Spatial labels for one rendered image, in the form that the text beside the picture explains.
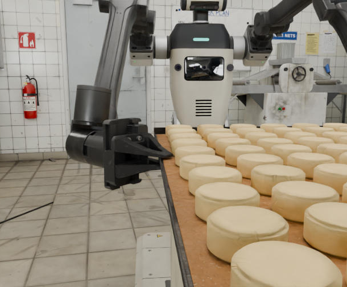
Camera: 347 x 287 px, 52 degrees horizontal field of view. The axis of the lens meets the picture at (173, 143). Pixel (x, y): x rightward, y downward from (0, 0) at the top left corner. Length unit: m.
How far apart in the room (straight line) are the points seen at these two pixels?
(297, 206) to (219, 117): 1.07
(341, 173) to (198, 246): 0.18
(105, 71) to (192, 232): 0.52
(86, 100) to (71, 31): 4.23
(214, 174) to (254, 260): 0.16
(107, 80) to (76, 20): 4.12
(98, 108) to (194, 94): 0.77
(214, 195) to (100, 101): 0.35
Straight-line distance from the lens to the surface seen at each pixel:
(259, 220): 0.23
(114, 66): 0.73
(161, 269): 1.52
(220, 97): 1.33
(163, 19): 4.88
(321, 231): 0.24
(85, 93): 0.59
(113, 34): 0.78
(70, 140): 0.60
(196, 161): 0.38
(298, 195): 0.29
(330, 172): 0.36
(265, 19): 1.28
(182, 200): 0.32
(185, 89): 1.31
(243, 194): 0.28
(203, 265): 0.22
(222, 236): 0.21
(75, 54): 4.78
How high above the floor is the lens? 1.01
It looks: 10 degrees down
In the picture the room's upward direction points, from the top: straight up
